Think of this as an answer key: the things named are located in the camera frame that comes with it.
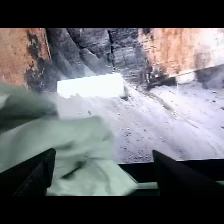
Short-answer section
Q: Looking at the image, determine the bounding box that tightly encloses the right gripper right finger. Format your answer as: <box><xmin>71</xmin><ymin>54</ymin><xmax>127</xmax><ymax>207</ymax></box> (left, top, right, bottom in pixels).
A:
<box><xmin>152</xmin><ymin>149</ymin><xmax>224</xmax><ymax>197</ymax></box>

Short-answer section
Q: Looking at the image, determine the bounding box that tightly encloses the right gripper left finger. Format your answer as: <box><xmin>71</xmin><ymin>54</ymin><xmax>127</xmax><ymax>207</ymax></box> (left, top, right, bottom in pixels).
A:
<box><xmin>0</xmin><ymin>147</ymin><xmax>57</xmax><ymax>197</ymax></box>

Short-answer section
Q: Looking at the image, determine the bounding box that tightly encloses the pale green garment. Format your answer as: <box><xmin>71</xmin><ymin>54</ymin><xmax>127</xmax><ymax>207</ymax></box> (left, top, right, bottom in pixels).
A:
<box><xmin>0</xmin><ymin>82</ymin><xmax>139</xmax><ymax>197</ymax></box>

